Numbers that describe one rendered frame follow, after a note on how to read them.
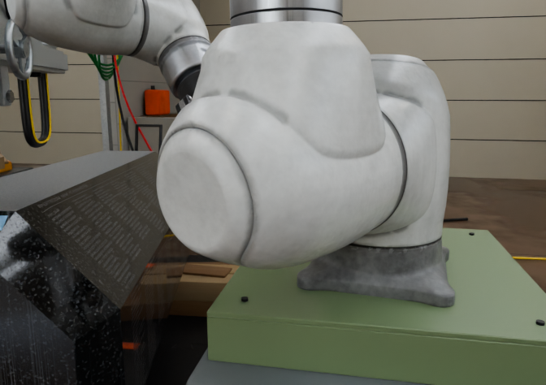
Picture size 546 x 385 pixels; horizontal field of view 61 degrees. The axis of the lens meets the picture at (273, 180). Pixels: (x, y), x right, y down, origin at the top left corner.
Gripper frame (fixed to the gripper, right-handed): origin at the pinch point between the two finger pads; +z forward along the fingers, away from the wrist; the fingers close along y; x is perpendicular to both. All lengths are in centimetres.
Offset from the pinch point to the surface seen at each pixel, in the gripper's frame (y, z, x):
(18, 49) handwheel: 5, -71, 44
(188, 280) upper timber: 116, -35, 122
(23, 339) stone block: 6, -10, 74
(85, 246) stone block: 21, -27, 64
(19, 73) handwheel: 6, -65, 47
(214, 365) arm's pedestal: -12.6, 18.2, 6.9
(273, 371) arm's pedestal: -9.9, 21.5, 2.0
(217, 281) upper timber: 123, -28, 111
